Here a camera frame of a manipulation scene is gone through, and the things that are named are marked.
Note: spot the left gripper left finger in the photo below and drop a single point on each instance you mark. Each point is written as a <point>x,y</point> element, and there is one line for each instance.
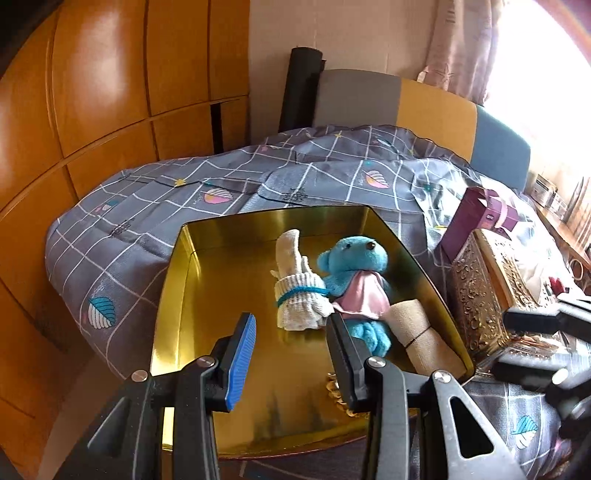
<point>233,362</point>

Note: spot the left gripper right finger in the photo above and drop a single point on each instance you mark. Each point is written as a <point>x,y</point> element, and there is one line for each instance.
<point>348,356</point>

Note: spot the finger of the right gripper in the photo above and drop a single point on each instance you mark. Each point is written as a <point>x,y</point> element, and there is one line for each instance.
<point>542,321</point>
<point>581,302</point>

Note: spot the white sock blue band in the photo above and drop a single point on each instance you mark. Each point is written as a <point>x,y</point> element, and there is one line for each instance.
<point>302,301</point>

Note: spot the beige cloth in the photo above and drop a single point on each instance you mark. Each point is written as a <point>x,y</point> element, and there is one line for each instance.
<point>425,347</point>

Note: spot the blue teddy bear pink dress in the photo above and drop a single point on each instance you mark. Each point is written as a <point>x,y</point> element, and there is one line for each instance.
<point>354,276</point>

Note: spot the red santa plush sock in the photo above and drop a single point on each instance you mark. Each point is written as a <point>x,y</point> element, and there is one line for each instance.
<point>557,286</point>

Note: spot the wooden side desk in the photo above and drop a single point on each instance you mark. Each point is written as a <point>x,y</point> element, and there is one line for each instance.
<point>576,257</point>

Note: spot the ornate gold tissue box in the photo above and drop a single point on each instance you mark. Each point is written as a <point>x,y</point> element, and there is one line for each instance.
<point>489,282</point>

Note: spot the gold metal tray box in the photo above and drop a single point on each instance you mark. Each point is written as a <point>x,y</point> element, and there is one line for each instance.
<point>265,263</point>

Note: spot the striped right curtain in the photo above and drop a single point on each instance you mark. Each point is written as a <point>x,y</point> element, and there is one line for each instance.
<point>579,219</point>

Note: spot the purple tissue carton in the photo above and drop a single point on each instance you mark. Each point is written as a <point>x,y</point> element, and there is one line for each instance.
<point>479,208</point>

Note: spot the grey checked bed quilt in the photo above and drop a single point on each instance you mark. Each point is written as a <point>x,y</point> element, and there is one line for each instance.
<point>157,262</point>

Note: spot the grey yellow blue headboard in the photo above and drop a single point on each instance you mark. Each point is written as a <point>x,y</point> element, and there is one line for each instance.
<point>354,98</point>

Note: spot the black rolled mat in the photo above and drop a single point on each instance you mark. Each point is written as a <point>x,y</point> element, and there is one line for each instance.
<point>301,90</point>

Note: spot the pink floral curtain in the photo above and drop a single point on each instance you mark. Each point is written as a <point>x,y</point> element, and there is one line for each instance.
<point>463,47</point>

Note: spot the wooden wardrobe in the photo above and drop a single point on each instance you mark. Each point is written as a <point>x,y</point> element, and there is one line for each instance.
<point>95,87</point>

